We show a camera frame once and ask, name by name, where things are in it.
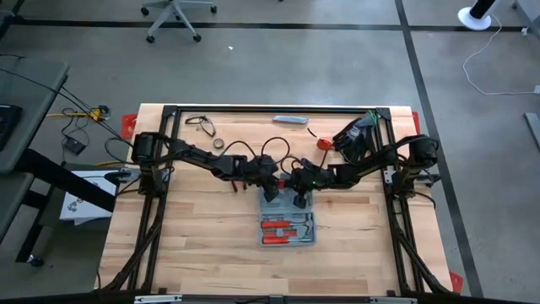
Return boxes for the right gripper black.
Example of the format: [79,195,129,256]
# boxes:
[288,158,338,209]

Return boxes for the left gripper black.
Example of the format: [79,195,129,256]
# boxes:
[242,154,282,203]

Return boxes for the grey plastic tool case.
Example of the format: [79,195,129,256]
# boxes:
[257,171,317,248]

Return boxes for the small steel claw hammer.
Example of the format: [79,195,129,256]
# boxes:
[290,212,316,237]

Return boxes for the grey utility knife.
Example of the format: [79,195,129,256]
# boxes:
[271,114,310,127]

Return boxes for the black grey work glove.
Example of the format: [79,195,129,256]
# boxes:
[348,110,381,160]
[332,116,372,164]

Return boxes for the black safety glasses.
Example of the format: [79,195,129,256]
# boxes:
[184,114,218,138]

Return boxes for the white printed paper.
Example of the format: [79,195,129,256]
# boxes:
[58,170,118,226]

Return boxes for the black power adapter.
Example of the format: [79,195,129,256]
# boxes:
[62,137,88,155]

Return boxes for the grey office chair base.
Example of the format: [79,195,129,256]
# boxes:
[140,0,219,44]

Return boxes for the black desk legs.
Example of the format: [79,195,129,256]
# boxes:
[14,147,118,268]

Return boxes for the grey floor plate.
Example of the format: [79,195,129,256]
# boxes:
[524,111,540,149]

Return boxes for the white round floor stand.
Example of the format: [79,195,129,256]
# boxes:
[457,0,504,32]

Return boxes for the grey desk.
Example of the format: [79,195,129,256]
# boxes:
[0,53,72,244]

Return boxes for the black bundled base cables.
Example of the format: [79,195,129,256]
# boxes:
[386,196,455,296]
[100,196,168,292]

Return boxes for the silver metal bracket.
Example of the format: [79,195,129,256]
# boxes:
[133,294,183,304]
[370,296,419,304]

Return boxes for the yellow power plug cable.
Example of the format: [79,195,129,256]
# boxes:
[46,106,105,122]

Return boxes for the white floor cable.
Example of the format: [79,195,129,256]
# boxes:
[462,14,540,97]

